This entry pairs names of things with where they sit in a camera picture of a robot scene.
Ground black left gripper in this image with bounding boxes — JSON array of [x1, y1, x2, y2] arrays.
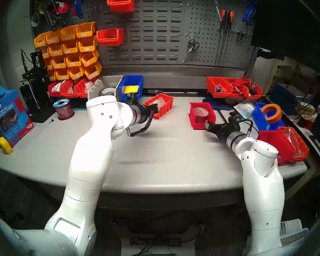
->
[[139, 103, 159, 124]]

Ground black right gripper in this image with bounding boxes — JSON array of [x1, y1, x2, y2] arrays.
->
[[206, 121, 234, 141]]

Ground clear bag of screws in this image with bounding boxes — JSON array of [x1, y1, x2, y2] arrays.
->
[[151, 97, 166, 109]]

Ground orange-red bin holding screw bag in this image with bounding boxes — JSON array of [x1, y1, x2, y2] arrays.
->
[[144, 93, 174, 119]]

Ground silver tape roll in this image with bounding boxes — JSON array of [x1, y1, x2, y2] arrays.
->
[[193, 107, 209, 123]]

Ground red bin holding tape roll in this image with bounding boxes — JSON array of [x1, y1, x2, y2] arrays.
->
[[189, 102, 217, 130]]

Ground plastic bag green print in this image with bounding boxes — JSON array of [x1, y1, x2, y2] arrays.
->
[[233, 103, 255, 119]]

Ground large blue plastic bin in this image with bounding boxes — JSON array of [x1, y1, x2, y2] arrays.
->
[[119, 75, 143, 100]]

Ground orange-red bin with blue packet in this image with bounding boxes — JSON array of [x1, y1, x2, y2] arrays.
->
[[206, 77, 233, 98]]

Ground orange-red bin with red tools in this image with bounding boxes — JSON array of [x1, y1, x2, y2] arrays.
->
[[224, 78, 250, 99]]

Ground small blue plastic bin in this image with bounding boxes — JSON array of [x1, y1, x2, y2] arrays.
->
[[252, 102, 285, 131]]

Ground grey plastic bin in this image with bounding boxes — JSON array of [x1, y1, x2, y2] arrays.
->
[[87, 75, 124, 98]]

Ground orange tape roll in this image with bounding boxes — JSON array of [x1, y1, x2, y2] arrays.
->
[[261, 103, 282, 125]]

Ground dark red plastic bin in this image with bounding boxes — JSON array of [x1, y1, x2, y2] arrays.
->
[[257, 130, 295, 166]]

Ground small red parts bin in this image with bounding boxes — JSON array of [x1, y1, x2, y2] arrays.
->
[[59, 80, 75, 98], [74, 77, 98, 98], [48, 81, 63, 97]]

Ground dark blue crate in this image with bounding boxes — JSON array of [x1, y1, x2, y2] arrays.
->
[[269, 83, 300, 112]]

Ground grey pegboard panel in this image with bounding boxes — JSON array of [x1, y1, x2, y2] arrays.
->
[[182, 0, 258, 69], [29, 0, 105, 66]]

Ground crumpled clear plastic bag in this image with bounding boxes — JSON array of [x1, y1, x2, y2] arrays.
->
[[285, 129, 303, 156]]

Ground black pegboard hook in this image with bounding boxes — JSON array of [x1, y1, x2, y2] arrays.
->
[[236, 30, 254, 42]]

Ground brown cardboard box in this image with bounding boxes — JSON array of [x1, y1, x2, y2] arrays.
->
[[296, 102, 316, 117]]

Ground white paper packet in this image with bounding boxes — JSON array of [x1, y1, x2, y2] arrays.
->
[[52, 81, 66, 93]]

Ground blue spring clamps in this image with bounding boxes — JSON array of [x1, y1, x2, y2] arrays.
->
[[242, 0, 257, 26]]

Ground black metal stand device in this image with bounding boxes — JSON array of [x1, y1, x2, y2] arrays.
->
[[19, 49, 56, 123]]

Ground black power strip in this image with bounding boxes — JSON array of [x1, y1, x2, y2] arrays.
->
[[129, 236, 182, 247]]

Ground white grille device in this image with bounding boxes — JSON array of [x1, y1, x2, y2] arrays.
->
[[279, 219, 309, 246]]

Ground black monitor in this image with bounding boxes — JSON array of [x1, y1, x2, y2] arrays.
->
[[251, 0, 320, 81]]

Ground black and red clamp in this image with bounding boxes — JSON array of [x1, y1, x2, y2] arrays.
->
[[39, 0, 71, 31]]

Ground blue cleaning cloths box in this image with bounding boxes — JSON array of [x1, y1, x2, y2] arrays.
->
[[0, 84, 34, 148]]

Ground yellow plastic bottle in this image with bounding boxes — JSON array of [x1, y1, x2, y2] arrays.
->
[[0, 137, 13, 155]]

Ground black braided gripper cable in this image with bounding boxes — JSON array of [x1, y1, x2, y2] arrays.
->
[[126, 106, 155, 137]]

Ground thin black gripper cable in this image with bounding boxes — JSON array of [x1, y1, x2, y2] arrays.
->
[[236, 117, 260, 138]]

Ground red handled tool pack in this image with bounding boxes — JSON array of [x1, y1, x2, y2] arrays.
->
[[229, 80, 250, 94]]

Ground orange-red bin with wires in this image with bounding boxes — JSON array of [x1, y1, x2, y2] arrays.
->
[[240, 79, 263, 100]]

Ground black handled scissors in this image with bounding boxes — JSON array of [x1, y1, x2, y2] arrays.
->
[[182, 26, 203, 59]]

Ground empty orange-red wall bin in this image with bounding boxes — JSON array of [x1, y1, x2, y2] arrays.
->
[[107, 0, 136, 13], [97, 28, 125, 47]]

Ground grey louvred wall panel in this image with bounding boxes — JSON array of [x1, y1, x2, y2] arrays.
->
[[97, 0, 186, 66]]

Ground red wire spool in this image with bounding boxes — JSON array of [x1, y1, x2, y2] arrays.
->
[[53, 99, 75, 121]]

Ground orange-handled screwdrivers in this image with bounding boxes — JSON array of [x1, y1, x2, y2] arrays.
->
[[220, 10, 234, 64]]

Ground orange black handled file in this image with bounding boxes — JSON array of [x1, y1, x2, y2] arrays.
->
[[215, 9, 227, 65]]

